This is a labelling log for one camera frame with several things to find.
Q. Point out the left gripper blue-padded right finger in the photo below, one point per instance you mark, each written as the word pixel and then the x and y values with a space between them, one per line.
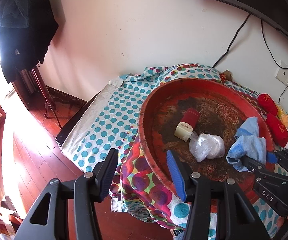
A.
pixel 235 218

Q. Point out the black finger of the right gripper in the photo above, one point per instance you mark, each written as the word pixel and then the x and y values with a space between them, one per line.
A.
pixel 251 166

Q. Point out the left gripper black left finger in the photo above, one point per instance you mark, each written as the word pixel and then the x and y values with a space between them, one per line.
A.
pixel 48 216

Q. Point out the light blue towel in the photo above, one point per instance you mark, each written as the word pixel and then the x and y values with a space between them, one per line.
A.
pixel 248 143

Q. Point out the red plush pillow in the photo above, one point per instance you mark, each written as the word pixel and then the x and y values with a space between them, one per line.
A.
pixel 267 104
pixel 277 129

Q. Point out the patterned bag on floor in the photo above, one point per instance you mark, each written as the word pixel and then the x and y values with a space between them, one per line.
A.
pixel 9 219

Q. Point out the clear crumpled plastic bag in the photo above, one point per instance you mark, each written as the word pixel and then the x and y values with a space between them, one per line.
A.
pixel 206 146

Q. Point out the red round basin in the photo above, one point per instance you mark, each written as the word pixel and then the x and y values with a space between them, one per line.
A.
pixel 222 111

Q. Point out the red and cream small box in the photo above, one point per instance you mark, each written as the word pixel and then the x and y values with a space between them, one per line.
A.
pixel 187 124

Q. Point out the dark red wooden stand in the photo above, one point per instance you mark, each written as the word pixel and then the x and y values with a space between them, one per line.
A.
pixel 49 100

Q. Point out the polka dot bed sheet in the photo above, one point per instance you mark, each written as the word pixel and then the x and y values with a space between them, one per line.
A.
pixel 111 121

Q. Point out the dark hanging clothes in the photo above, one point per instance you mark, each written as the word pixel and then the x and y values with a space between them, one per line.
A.
pixel 27 28

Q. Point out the white wall socket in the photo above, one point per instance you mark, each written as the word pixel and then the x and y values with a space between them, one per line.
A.
pixel 282 73

